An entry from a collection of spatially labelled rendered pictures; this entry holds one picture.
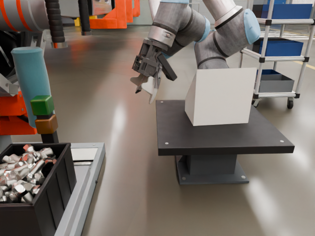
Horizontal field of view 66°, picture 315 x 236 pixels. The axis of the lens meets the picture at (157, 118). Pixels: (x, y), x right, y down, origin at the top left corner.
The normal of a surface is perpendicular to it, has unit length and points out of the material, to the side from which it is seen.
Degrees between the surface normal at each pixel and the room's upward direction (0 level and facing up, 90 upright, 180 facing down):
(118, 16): 90
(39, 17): 109
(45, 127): 90
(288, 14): 90
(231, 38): 101
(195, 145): 0
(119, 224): 0
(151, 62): 88
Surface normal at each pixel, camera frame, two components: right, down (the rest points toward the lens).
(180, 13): 0.55, 0.36
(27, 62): 0.36, 0.35
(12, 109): 0.04, 0.25
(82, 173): 0.00, -0.91
